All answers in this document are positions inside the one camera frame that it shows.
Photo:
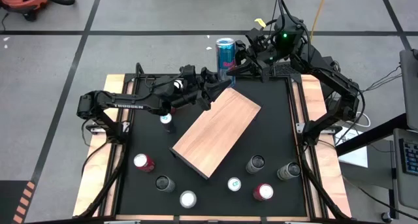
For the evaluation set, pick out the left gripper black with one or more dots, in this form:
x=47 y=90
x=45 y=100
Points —
x=192 y=87

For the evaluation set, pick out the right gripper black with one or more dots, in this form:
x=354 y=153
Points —
x=263 y=47

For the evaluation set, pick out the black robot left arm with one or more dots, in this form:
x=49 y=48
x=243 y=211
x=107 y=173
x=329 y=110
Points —
x=130 y=103

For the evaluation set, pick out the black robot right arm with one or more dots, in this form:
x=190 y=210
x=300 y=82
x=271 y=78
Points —
x=339 y=83

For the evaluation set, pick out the yellow tape tag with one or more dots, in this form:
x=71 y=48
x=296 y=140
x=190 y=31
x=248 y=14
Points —
x=260 y=22

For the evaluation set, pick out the white Celsius can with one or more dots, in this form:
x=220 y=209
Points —
x=163 y=183
x=292 y=169
x=257 y=161

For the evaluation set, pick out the black table mat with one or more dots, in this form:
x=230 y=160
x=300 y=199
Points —
x=215 y=202

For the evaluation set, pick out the black metal beam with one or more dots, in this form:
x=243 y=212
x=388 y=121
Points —
x=372 y=134

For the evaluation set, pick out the white paper sheet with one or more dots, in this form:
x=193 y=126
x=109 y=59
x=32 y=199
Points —
x=356 y=158

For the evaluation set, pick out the light grey computer tower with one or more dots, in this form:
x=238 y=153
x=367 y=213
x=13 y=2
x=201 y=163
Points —
x=409 y=87

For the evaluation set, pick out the dark computer keyboard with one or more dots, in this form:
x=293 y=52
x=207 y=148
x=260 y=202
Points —
x=411 y=157

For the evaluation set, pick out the grey desk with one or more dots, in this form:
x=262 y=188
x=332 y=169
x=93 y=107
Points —
x=405 y=191

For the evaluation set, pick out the black caster wheel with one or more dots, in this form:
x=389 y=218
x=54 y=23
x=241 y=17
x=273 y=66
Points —
x=386 y=217

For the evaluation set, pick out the orange shop vacuum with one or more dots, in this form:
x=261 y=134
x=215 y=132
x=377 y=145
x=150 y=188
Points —
x=19 y=0

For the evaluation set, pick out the black orange striped floor mat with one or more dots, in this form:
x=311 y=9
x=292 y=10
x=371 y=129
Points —
x=9 y=201

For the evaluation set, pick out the wooden shelf with black frame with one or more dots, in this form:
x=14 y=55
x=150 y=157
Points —
x=215 y=132

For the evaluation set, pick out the black aluminium table frame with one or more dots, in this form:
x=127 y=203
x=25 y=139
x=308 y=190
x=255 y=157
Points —
x=115 y=201

